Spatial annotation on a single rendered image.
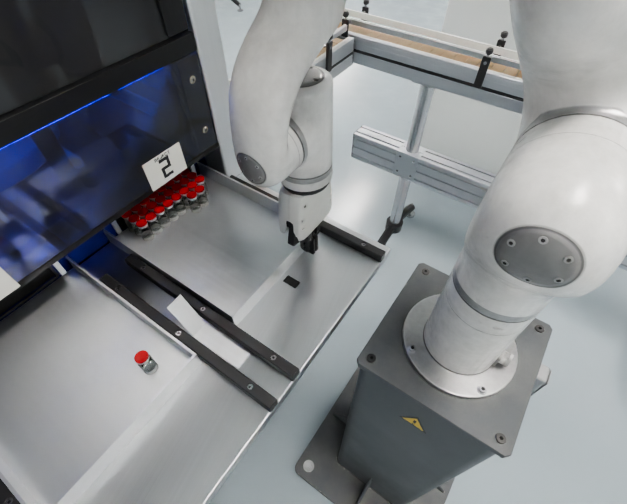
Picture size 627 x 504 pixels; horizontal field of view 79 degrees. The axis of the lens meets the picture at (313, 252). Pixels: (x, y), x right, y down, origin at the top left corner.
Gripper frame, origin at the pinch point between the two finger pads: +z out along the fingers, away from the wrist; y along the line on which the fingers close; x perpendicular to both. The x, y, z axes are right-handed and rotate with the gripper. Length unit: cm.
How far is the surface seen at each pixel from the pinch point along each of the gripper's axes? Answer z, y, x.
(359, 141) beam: 39, -85, -35
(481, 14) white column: 5, -144, -15
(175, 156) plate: -11.6, 4.4, -27.0
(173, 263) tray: 3.2, 16.7, -20.6
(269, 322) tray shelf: 4.3, 16.0, 2.7
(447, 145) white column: 67, -144, -14
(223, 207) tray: 3.2, -0.2, -23.2
